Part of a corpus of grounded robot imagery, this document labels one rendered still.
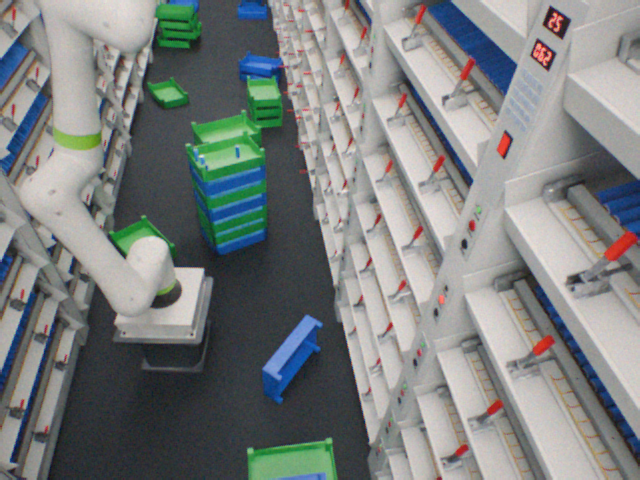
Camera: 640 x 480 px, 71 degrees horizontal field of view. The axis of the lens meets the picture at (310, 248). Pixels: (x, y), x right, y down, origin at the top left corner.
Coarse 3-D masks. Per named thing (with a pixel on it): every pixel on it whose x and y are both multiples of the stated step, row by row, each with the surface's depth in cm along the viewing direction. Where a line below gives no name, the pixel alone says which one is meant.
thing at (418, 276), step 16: (368, 144) 137; (384, 144) 137; (368, 160) 139; (368, 176) 141; (384, 192) 127; (400, 192) 125; (384, 208) 123; (400, 208) 122; (400, 224) 118; (416, 224) 116; (400, 240) 114; (400, 256) 111; (416, 256) 110; (432, 256) 108; (416, 272) 107; (432, 272) 105; (416, 288) 104
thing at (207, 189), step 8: (192, 168) 208; (264, 168) 208; (192, 176) 211; (240, 176) 204; (248, 176) 206; (256, 176) 209; (264, 176) 211; (200, 184) 202; (208, 184) 197; (216, 184) 199; (224, 184) 202; (232, 184) 204; (240, 184) 207; (208, 192) 200; (216, 192) 202
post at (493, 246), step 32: (544, 0) 53; (608, 0) 45; (544, 128) 55; (576, 128) 56; (544, 160) 59; (480, 192) 70; (448, 256) 84; (480, 256) 72; (512, 256) 73; (448, 320) 86; (416, 384) 106; (384, 416) 136; (416, 416) 116; (384, 448) 138
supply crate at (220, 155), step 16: (208, 144) 207; (224, 144) 212; (240, 144) 216; (192, 160) 200; (208, 160) 206; (224, 160) 207; (240, 160) 208; (256, 160) 202; (208, 176) 194; (224, 176) 199
